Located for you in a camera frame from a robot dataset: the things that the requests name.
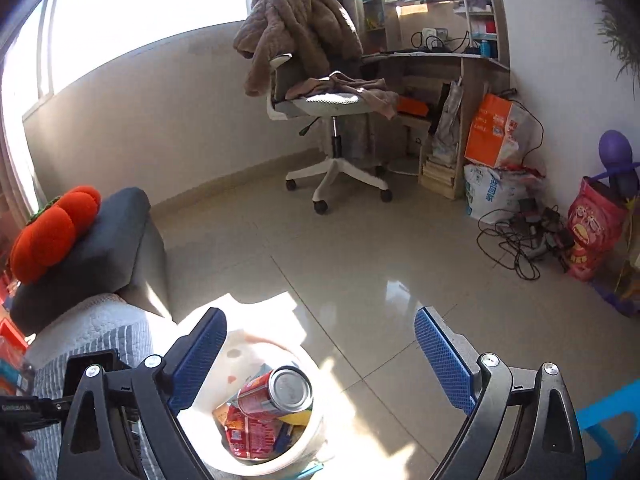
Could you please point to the orange cardboard box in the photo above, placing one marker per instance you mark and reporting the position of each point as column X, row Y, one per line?
column 492, row 130

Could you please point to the brown fleece blanket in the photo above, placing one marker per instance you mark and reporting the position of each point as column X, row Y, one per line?
column 300, row 25

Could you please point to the crushed red can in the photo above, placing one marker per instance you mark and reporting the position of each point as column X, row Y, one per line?
column 250, row 432

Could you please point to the flat orange box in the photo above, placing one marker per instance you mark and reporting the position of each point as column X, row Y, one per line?
column 412, row 107

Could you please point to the white bin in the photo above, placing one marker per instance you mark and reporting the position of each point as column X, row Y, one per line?
column 220, row 360

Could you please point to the red drink can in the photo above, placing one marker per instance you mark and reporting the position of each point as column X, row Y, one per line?
column 280, row 390

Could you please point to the blue oat print carton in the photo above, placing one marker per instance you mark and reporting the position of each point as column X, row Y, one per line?
column 286, row 437

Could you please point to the wooden desk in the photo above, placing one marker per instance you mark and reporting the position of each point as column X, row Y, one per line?
column 480, row 65

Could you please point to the beige cloth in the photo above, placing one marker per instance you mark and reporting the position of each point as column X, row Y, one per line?
column 360, row 90

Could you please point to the grey striped quilt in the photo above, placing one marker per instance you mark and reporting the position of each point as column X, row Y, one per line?
column 100, row 330

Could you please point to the white power strip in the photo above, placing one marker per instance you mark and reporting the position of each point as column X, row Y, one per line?
column 434, row 33

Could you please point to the orange pumpkin cushion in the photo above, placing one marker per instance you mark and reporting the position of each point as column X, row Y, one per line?
column 50, row 235

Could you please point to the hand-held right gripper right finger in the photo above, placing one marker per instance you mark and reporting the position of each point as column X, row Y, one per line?
column 445, row 360

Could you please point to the white printed bag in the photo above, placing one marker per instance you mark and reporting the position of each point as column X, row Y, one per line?
column 495, row 190

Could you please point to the purple balloon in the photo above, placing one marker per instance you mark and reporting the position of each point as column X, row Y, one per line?
column 617, row 152

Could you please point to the green potted plant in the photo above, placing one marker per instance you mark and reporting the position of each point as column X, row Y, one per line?
column 625, row 40

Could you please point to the blue plastic stool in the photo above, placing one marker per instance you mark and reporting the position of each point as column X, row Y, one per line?
column 610, row 425

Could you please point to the yellow foil wrapper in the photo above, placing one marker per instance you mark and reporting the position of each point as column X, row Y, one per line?
column 295, row 417

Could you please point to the red snack bag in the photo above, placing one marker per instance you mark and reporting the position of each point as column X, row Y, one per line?
column 592, row 230

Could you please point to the clear plastic bag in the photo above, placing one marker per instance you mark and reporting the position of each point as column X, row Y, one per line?
column 447, row 120

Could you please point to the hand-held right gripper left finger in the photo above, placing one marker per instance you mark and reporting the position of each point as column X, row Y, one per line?
column 197, row 360

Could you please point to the white office chair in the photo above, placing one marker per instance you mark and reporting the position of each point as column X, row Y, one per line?
column 335, row 170

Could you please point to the wooden book rack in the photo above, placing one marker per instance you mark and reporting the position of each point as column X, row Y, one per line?
column 440, row 180

